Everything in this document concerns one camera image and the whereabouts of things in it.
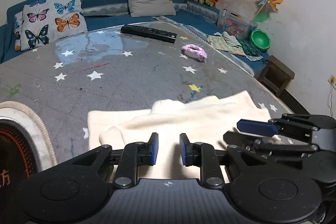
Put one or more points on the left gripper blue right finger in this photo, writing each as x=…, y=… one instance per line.
x=190, y=152

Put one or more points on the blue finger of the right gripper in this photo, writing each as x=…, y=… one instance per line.
x=258, y=128

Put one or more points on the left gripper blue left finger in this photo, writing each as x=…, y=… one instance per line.
x=147, y=152

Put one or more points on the cream garment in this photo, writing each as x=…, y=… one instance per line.
x=205, y=120

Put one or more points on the pile of small clothes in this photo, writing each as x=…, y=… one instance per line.
x=235, y=46

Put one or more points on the small wooden stool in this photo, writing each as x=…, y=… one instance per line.
x=275, y=76

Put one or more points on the green plastic bowl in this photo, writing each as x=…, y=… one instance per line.
x=261, y=40

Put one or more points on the pink fluffy scrunchie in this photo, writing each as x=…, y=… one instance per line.
x=199, y=52

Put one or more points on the clear plastic storage box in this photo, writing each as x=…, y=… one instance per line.
x=235, y=24

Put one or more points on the black remote control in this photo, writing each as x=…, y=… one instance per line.
x=151, y=33

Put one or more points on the round induction cooker plate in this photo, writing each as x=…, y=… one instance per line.
x=26, y=149

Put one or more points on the colourful pinwheel toy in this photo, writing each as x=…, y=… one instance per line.
x=265, y=9

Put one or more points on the blue sofa bench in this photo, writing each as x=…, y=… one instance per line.
x=107, y=13

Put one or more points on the butterfly print pillow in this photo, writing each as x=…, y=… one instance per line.
x=46, y=21

